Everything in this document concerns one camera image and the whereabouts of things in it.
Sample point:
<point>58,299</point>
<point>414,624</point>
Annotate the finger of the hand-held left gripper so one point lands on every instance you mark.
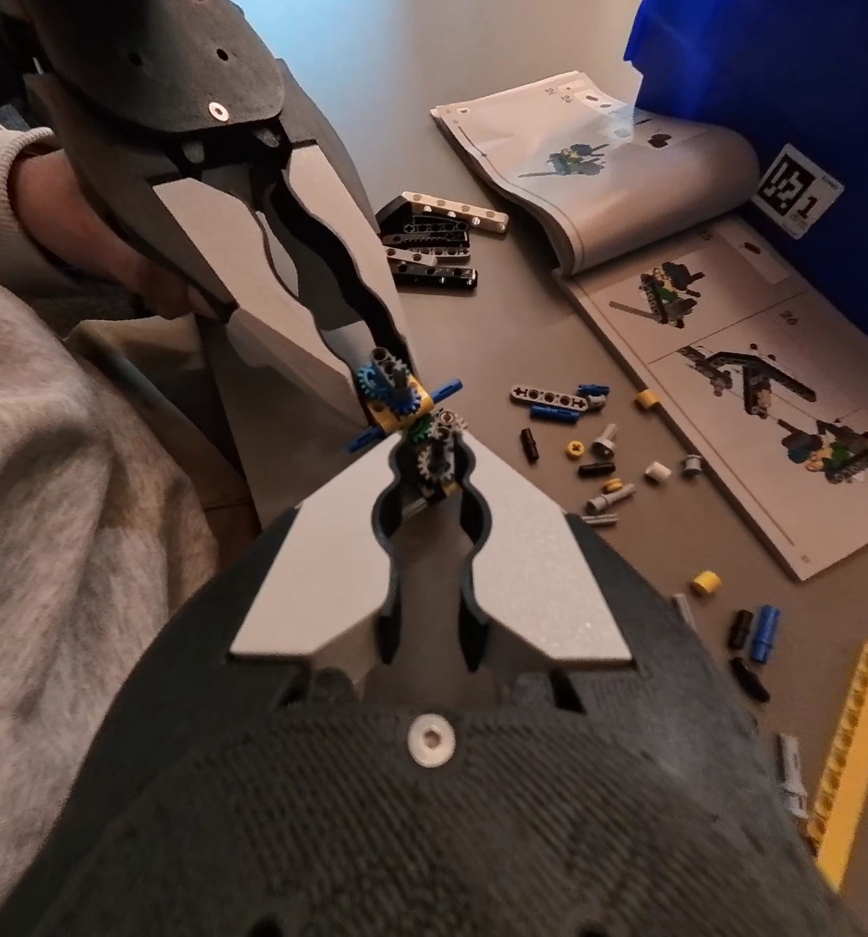
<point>331,212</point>
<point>214,234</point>

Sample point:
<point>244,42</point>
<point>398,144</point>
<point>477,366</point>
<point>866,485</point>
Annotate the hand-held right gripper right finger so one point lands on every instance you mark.
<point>543,585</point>

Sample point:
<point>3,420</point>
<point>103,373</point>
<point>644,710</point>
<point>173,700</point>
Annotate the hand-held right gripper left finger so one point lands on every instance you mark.
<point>316,585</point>

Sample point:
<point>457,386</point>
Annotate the lego gear assembly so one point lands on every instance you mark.
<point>397,402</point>

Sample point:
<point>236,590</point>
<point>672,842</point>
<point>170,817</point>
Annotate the person's left forearm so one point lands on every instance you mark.
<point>2,190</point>

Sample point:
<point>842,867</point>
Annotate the grey lego axle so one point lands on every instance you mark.
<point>600,520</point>
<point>685,611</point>

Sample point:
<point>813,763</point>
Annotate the black curved lego liftarm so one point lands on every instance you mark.
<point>423,223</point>

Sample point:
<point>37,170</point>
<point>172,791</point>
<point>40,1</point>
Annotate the short white lego beam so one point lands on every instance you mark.
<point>426,256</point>

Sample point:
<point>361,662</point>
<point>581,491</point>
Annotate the long grey lego pin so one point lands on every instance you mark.
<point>609,499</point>

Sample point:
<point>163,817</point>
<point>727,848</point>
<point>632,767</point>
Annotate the black lego beam with holes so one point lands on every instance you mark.
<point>434,277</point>

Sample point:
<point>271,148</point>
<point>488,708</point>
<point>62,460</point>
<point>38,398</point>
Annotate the black lego pin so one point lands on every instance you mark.
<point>529,445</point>
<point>596,469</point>
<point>740,629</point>
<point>750,679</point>

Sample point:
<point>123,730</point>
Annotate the long white lego beam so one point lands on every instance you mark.
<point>463,209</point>

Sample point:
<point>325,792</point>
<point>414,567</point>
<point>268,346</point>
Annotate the white lego bush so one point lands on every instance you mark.
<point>658,471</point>

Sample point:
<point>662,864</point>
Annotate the yellow lego bush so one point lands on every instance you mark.
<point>647,399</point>
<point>706,583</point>

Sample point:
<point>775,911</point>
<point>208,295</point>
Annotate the blue lego axle pin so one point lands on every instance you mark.
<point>554,414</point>

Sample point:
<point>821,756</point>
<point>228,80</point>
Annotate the thin grey lego liftarm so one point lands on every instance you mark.
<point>549,397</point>

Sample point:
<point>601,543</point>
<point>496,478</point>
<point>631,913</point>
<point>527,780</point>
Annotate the grey lego bush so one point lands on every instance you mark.
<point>691,465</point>

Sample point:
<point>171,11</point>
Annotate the blue and grey lego connector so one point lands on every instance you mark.
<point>593,395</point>

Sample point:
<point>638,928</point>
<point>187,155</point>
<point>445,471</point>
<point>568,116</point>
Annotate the long blue lego pin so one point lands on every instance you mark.
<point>764,634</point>

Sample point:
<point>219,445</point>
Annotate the light grey lego pin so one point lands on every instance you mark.
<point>792,776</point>

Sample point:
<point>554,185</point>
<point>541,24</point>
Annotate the lego instruction booklet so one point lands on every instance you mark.
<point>734,329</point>

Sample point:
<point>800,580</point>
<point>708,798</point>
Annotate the long yellow lego beam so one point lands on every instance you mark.
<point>847,768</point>

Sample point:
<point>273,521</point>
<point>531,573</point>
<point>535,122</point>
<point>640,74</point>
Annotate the person's left hand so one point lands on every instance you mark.
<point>112,219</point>

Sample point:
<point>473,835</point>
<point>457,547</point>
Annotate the person's grey sweatshirt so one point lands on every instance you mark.
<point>60,549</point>

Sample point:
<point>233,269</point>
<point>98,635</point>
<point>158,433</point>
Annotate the blue storage bin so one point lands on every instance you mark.
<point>785,88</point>

